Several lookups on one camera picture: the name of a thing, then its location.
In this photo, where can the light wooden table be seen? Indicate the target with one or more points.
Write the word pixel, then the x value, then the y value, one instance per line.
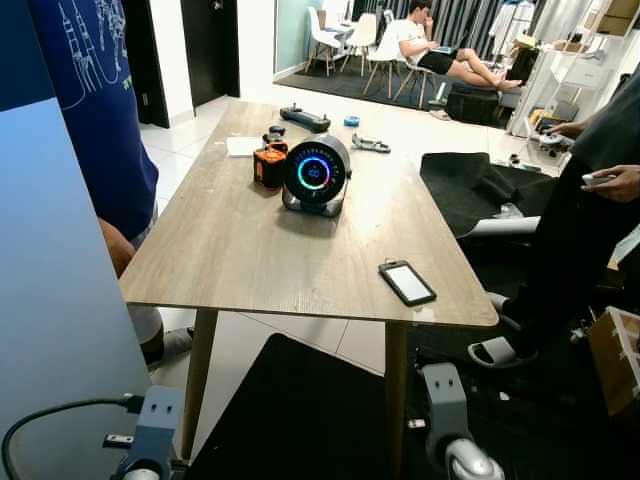
pixel 260 250

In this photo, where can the grey blue panel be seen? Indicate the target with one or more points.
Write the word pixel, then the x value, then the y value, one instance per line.
pixel 50 280

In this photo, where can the person in black clothes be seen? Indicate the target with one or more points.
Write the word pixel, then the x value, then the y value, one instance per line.
pixel 575 240

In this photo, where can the silver metal clip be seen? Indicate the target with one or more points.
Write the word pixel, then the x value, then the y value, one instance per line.
pixel 370 146

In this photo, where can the black floor mat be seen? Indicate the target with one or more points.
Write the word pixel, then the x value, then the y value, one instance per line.
pixel 300 420

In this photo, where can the black remote controller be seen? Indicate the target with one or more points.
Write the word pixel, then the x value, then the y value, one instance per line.
pixel 305 118

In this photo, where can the wooden box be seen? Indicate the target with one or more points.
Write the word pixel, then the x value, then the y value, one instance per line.
pixel 610 360

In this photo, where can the person in blue shirt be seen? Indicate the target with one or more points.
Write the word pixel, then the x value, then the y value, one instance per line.
pixel 100 120

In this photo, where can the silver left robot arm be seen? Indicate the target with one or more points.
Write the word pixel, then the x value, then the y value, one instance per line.
pixel 140 475

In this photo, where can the orange and black device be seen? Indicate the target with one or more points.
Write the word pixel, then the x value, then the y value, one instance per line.
pixel 268 168

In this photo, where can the small black knob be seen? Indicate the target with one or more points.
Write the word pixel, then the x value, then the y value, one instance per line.
pixel 275 131

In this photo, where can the dark door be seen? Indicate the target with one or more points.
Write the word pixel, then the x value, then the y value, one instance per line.
pixel 145 60
pixel 210 50

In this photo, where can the black smartphone white screen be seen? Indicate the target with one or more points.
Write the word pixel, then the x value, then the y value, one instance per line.
pixel 407 283

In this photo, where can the white shelf unit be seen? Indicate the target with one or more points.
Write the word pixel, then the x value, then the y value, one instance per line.
pixel 580 75

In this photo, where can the white chair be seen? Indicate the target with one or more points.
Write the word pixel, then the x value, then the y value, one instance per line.
pixel 320 30
pixel 385 50
pixel 362 32

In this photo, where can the white paper sheet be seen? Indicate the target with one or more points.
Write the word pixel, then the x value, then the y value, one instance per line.
pixel 243 146

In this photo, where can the seated person in white shirt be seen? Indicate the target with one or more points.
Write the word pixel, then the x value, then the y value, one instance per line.
pixel 410 40

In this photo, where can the black bag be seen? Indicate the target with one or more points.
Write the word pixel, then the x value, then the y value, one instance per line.
pixel 472 108

